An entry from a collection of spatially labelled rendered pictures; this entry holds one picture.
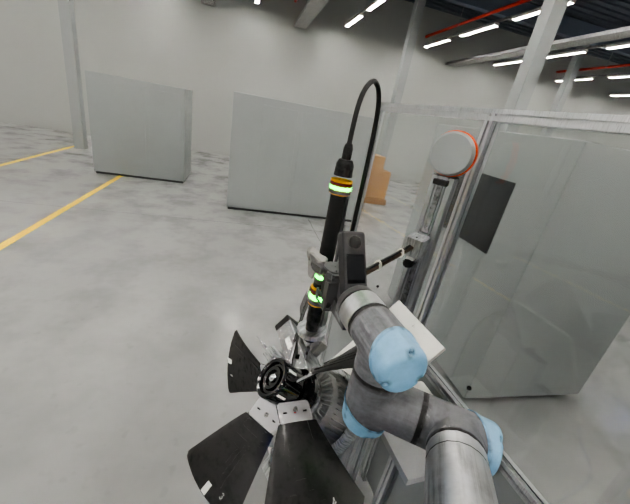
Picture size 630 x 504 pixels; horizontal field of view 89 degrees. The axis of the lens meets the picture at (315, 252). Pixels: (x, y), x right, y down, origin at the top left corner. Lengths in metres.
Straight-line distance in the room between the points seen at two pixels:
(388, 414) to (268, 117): 5.85
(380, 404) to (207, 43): 12.73
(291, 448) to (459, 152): 1.04
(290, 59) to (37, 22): 7.50
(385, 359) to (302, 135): 5.91
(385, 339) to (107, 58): 13.30
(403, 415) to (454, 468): 0.11
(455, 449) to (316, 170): 6.07
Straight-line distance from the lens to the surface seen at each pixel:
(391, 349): 0.44
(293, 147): 6.23
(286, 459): 0.91
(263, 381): 1.02
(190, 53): 12.98
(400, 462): 1.40
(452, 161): 1.27
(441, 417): 0.53
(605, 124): 1.16
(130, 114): 8.04
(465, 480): 0.44
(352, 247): 0.58
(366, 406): 0.53
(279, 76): 12.87
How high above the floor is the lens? 1.92
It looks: 23 degrees down
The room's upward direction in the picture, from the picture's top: 11 degrees clockwise
